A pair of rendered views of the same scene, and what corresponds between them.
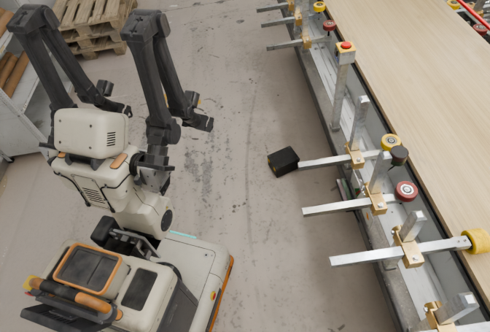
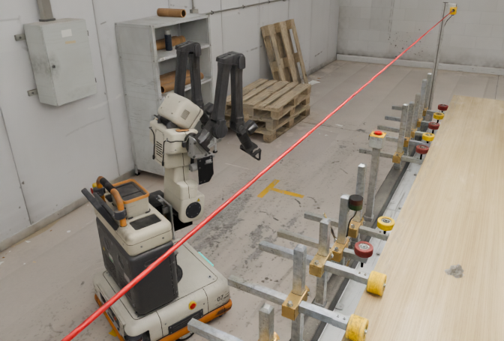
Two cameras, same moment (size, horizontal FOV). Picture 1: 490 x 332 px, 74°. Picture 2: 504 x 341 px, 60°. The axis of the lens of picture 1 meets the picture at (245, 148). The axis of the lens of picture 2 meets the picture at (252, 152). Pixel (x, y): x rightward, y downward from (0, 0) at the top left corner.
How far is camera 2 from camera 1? 1.34 m
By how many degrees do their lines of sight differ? 34
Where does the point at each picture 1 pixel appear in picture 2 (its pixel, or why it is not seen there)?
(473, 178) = (428, 264)
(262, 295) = not seen: outside the picture
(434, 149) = (417, 239)
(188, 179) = (245, 243)
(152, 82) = (220, 89)
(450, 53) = not seen: outside the picture
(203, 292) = (187, 296)
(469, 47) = not seen: outside the picture
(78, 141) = (169, 109)
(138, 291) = (143, 222)
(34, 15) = (190, 45)
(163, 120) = (217, 116)
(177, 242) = (196, 259)
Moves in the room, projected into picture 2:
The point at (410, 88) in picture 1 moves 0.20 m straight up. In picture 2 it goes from (443, 203) to (450, 168)
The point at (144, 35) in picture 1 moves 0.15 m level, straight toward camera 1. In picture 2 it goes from (225, 60) to (217, 67)
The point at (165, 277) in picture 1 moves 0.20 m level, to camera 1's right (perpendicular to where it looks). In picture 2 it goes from (163, 224) to (196, 234)
